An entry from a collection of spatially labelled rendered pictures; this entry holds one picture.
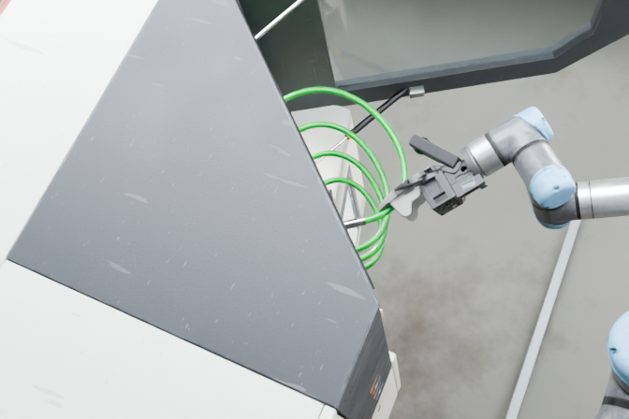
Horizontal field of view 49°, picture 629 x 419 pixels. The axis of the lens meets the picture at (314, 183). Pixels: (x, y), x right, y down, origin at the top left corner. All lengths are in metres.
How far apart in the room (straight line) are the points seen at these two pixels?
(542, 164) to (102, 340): 0.81
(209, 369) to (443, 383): 2.38
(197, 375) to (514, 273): 2.56
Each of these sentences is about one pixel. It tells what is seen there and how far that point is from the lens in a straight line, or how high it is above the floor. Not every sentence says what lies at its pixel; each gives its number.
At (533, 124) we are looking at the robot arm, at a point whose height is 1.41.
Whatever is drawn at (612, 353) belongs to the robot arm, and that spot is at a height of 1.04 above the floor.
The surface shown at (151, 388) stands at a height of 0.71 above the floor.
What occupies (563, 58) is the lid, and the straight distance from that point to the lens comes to 1.97.
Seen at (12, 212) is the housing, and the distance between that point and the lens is 1.24.
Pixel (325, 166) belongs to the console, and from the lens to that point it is 1.86.
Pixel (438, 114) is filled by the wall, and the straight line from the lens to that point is 3.83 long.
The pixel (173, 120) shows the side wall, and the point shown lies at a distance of 1.19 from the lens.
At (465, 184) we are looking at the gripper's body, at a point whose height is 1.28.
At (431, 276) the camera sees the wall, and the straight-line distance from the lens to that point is 3.47.
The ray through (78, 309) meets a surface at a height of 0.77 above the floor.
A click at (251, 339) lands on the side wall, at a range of 1.03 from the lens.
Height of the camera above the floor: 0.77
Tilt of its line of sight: 17 degrees up
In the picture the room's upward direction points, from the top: 25 degrees clockwise
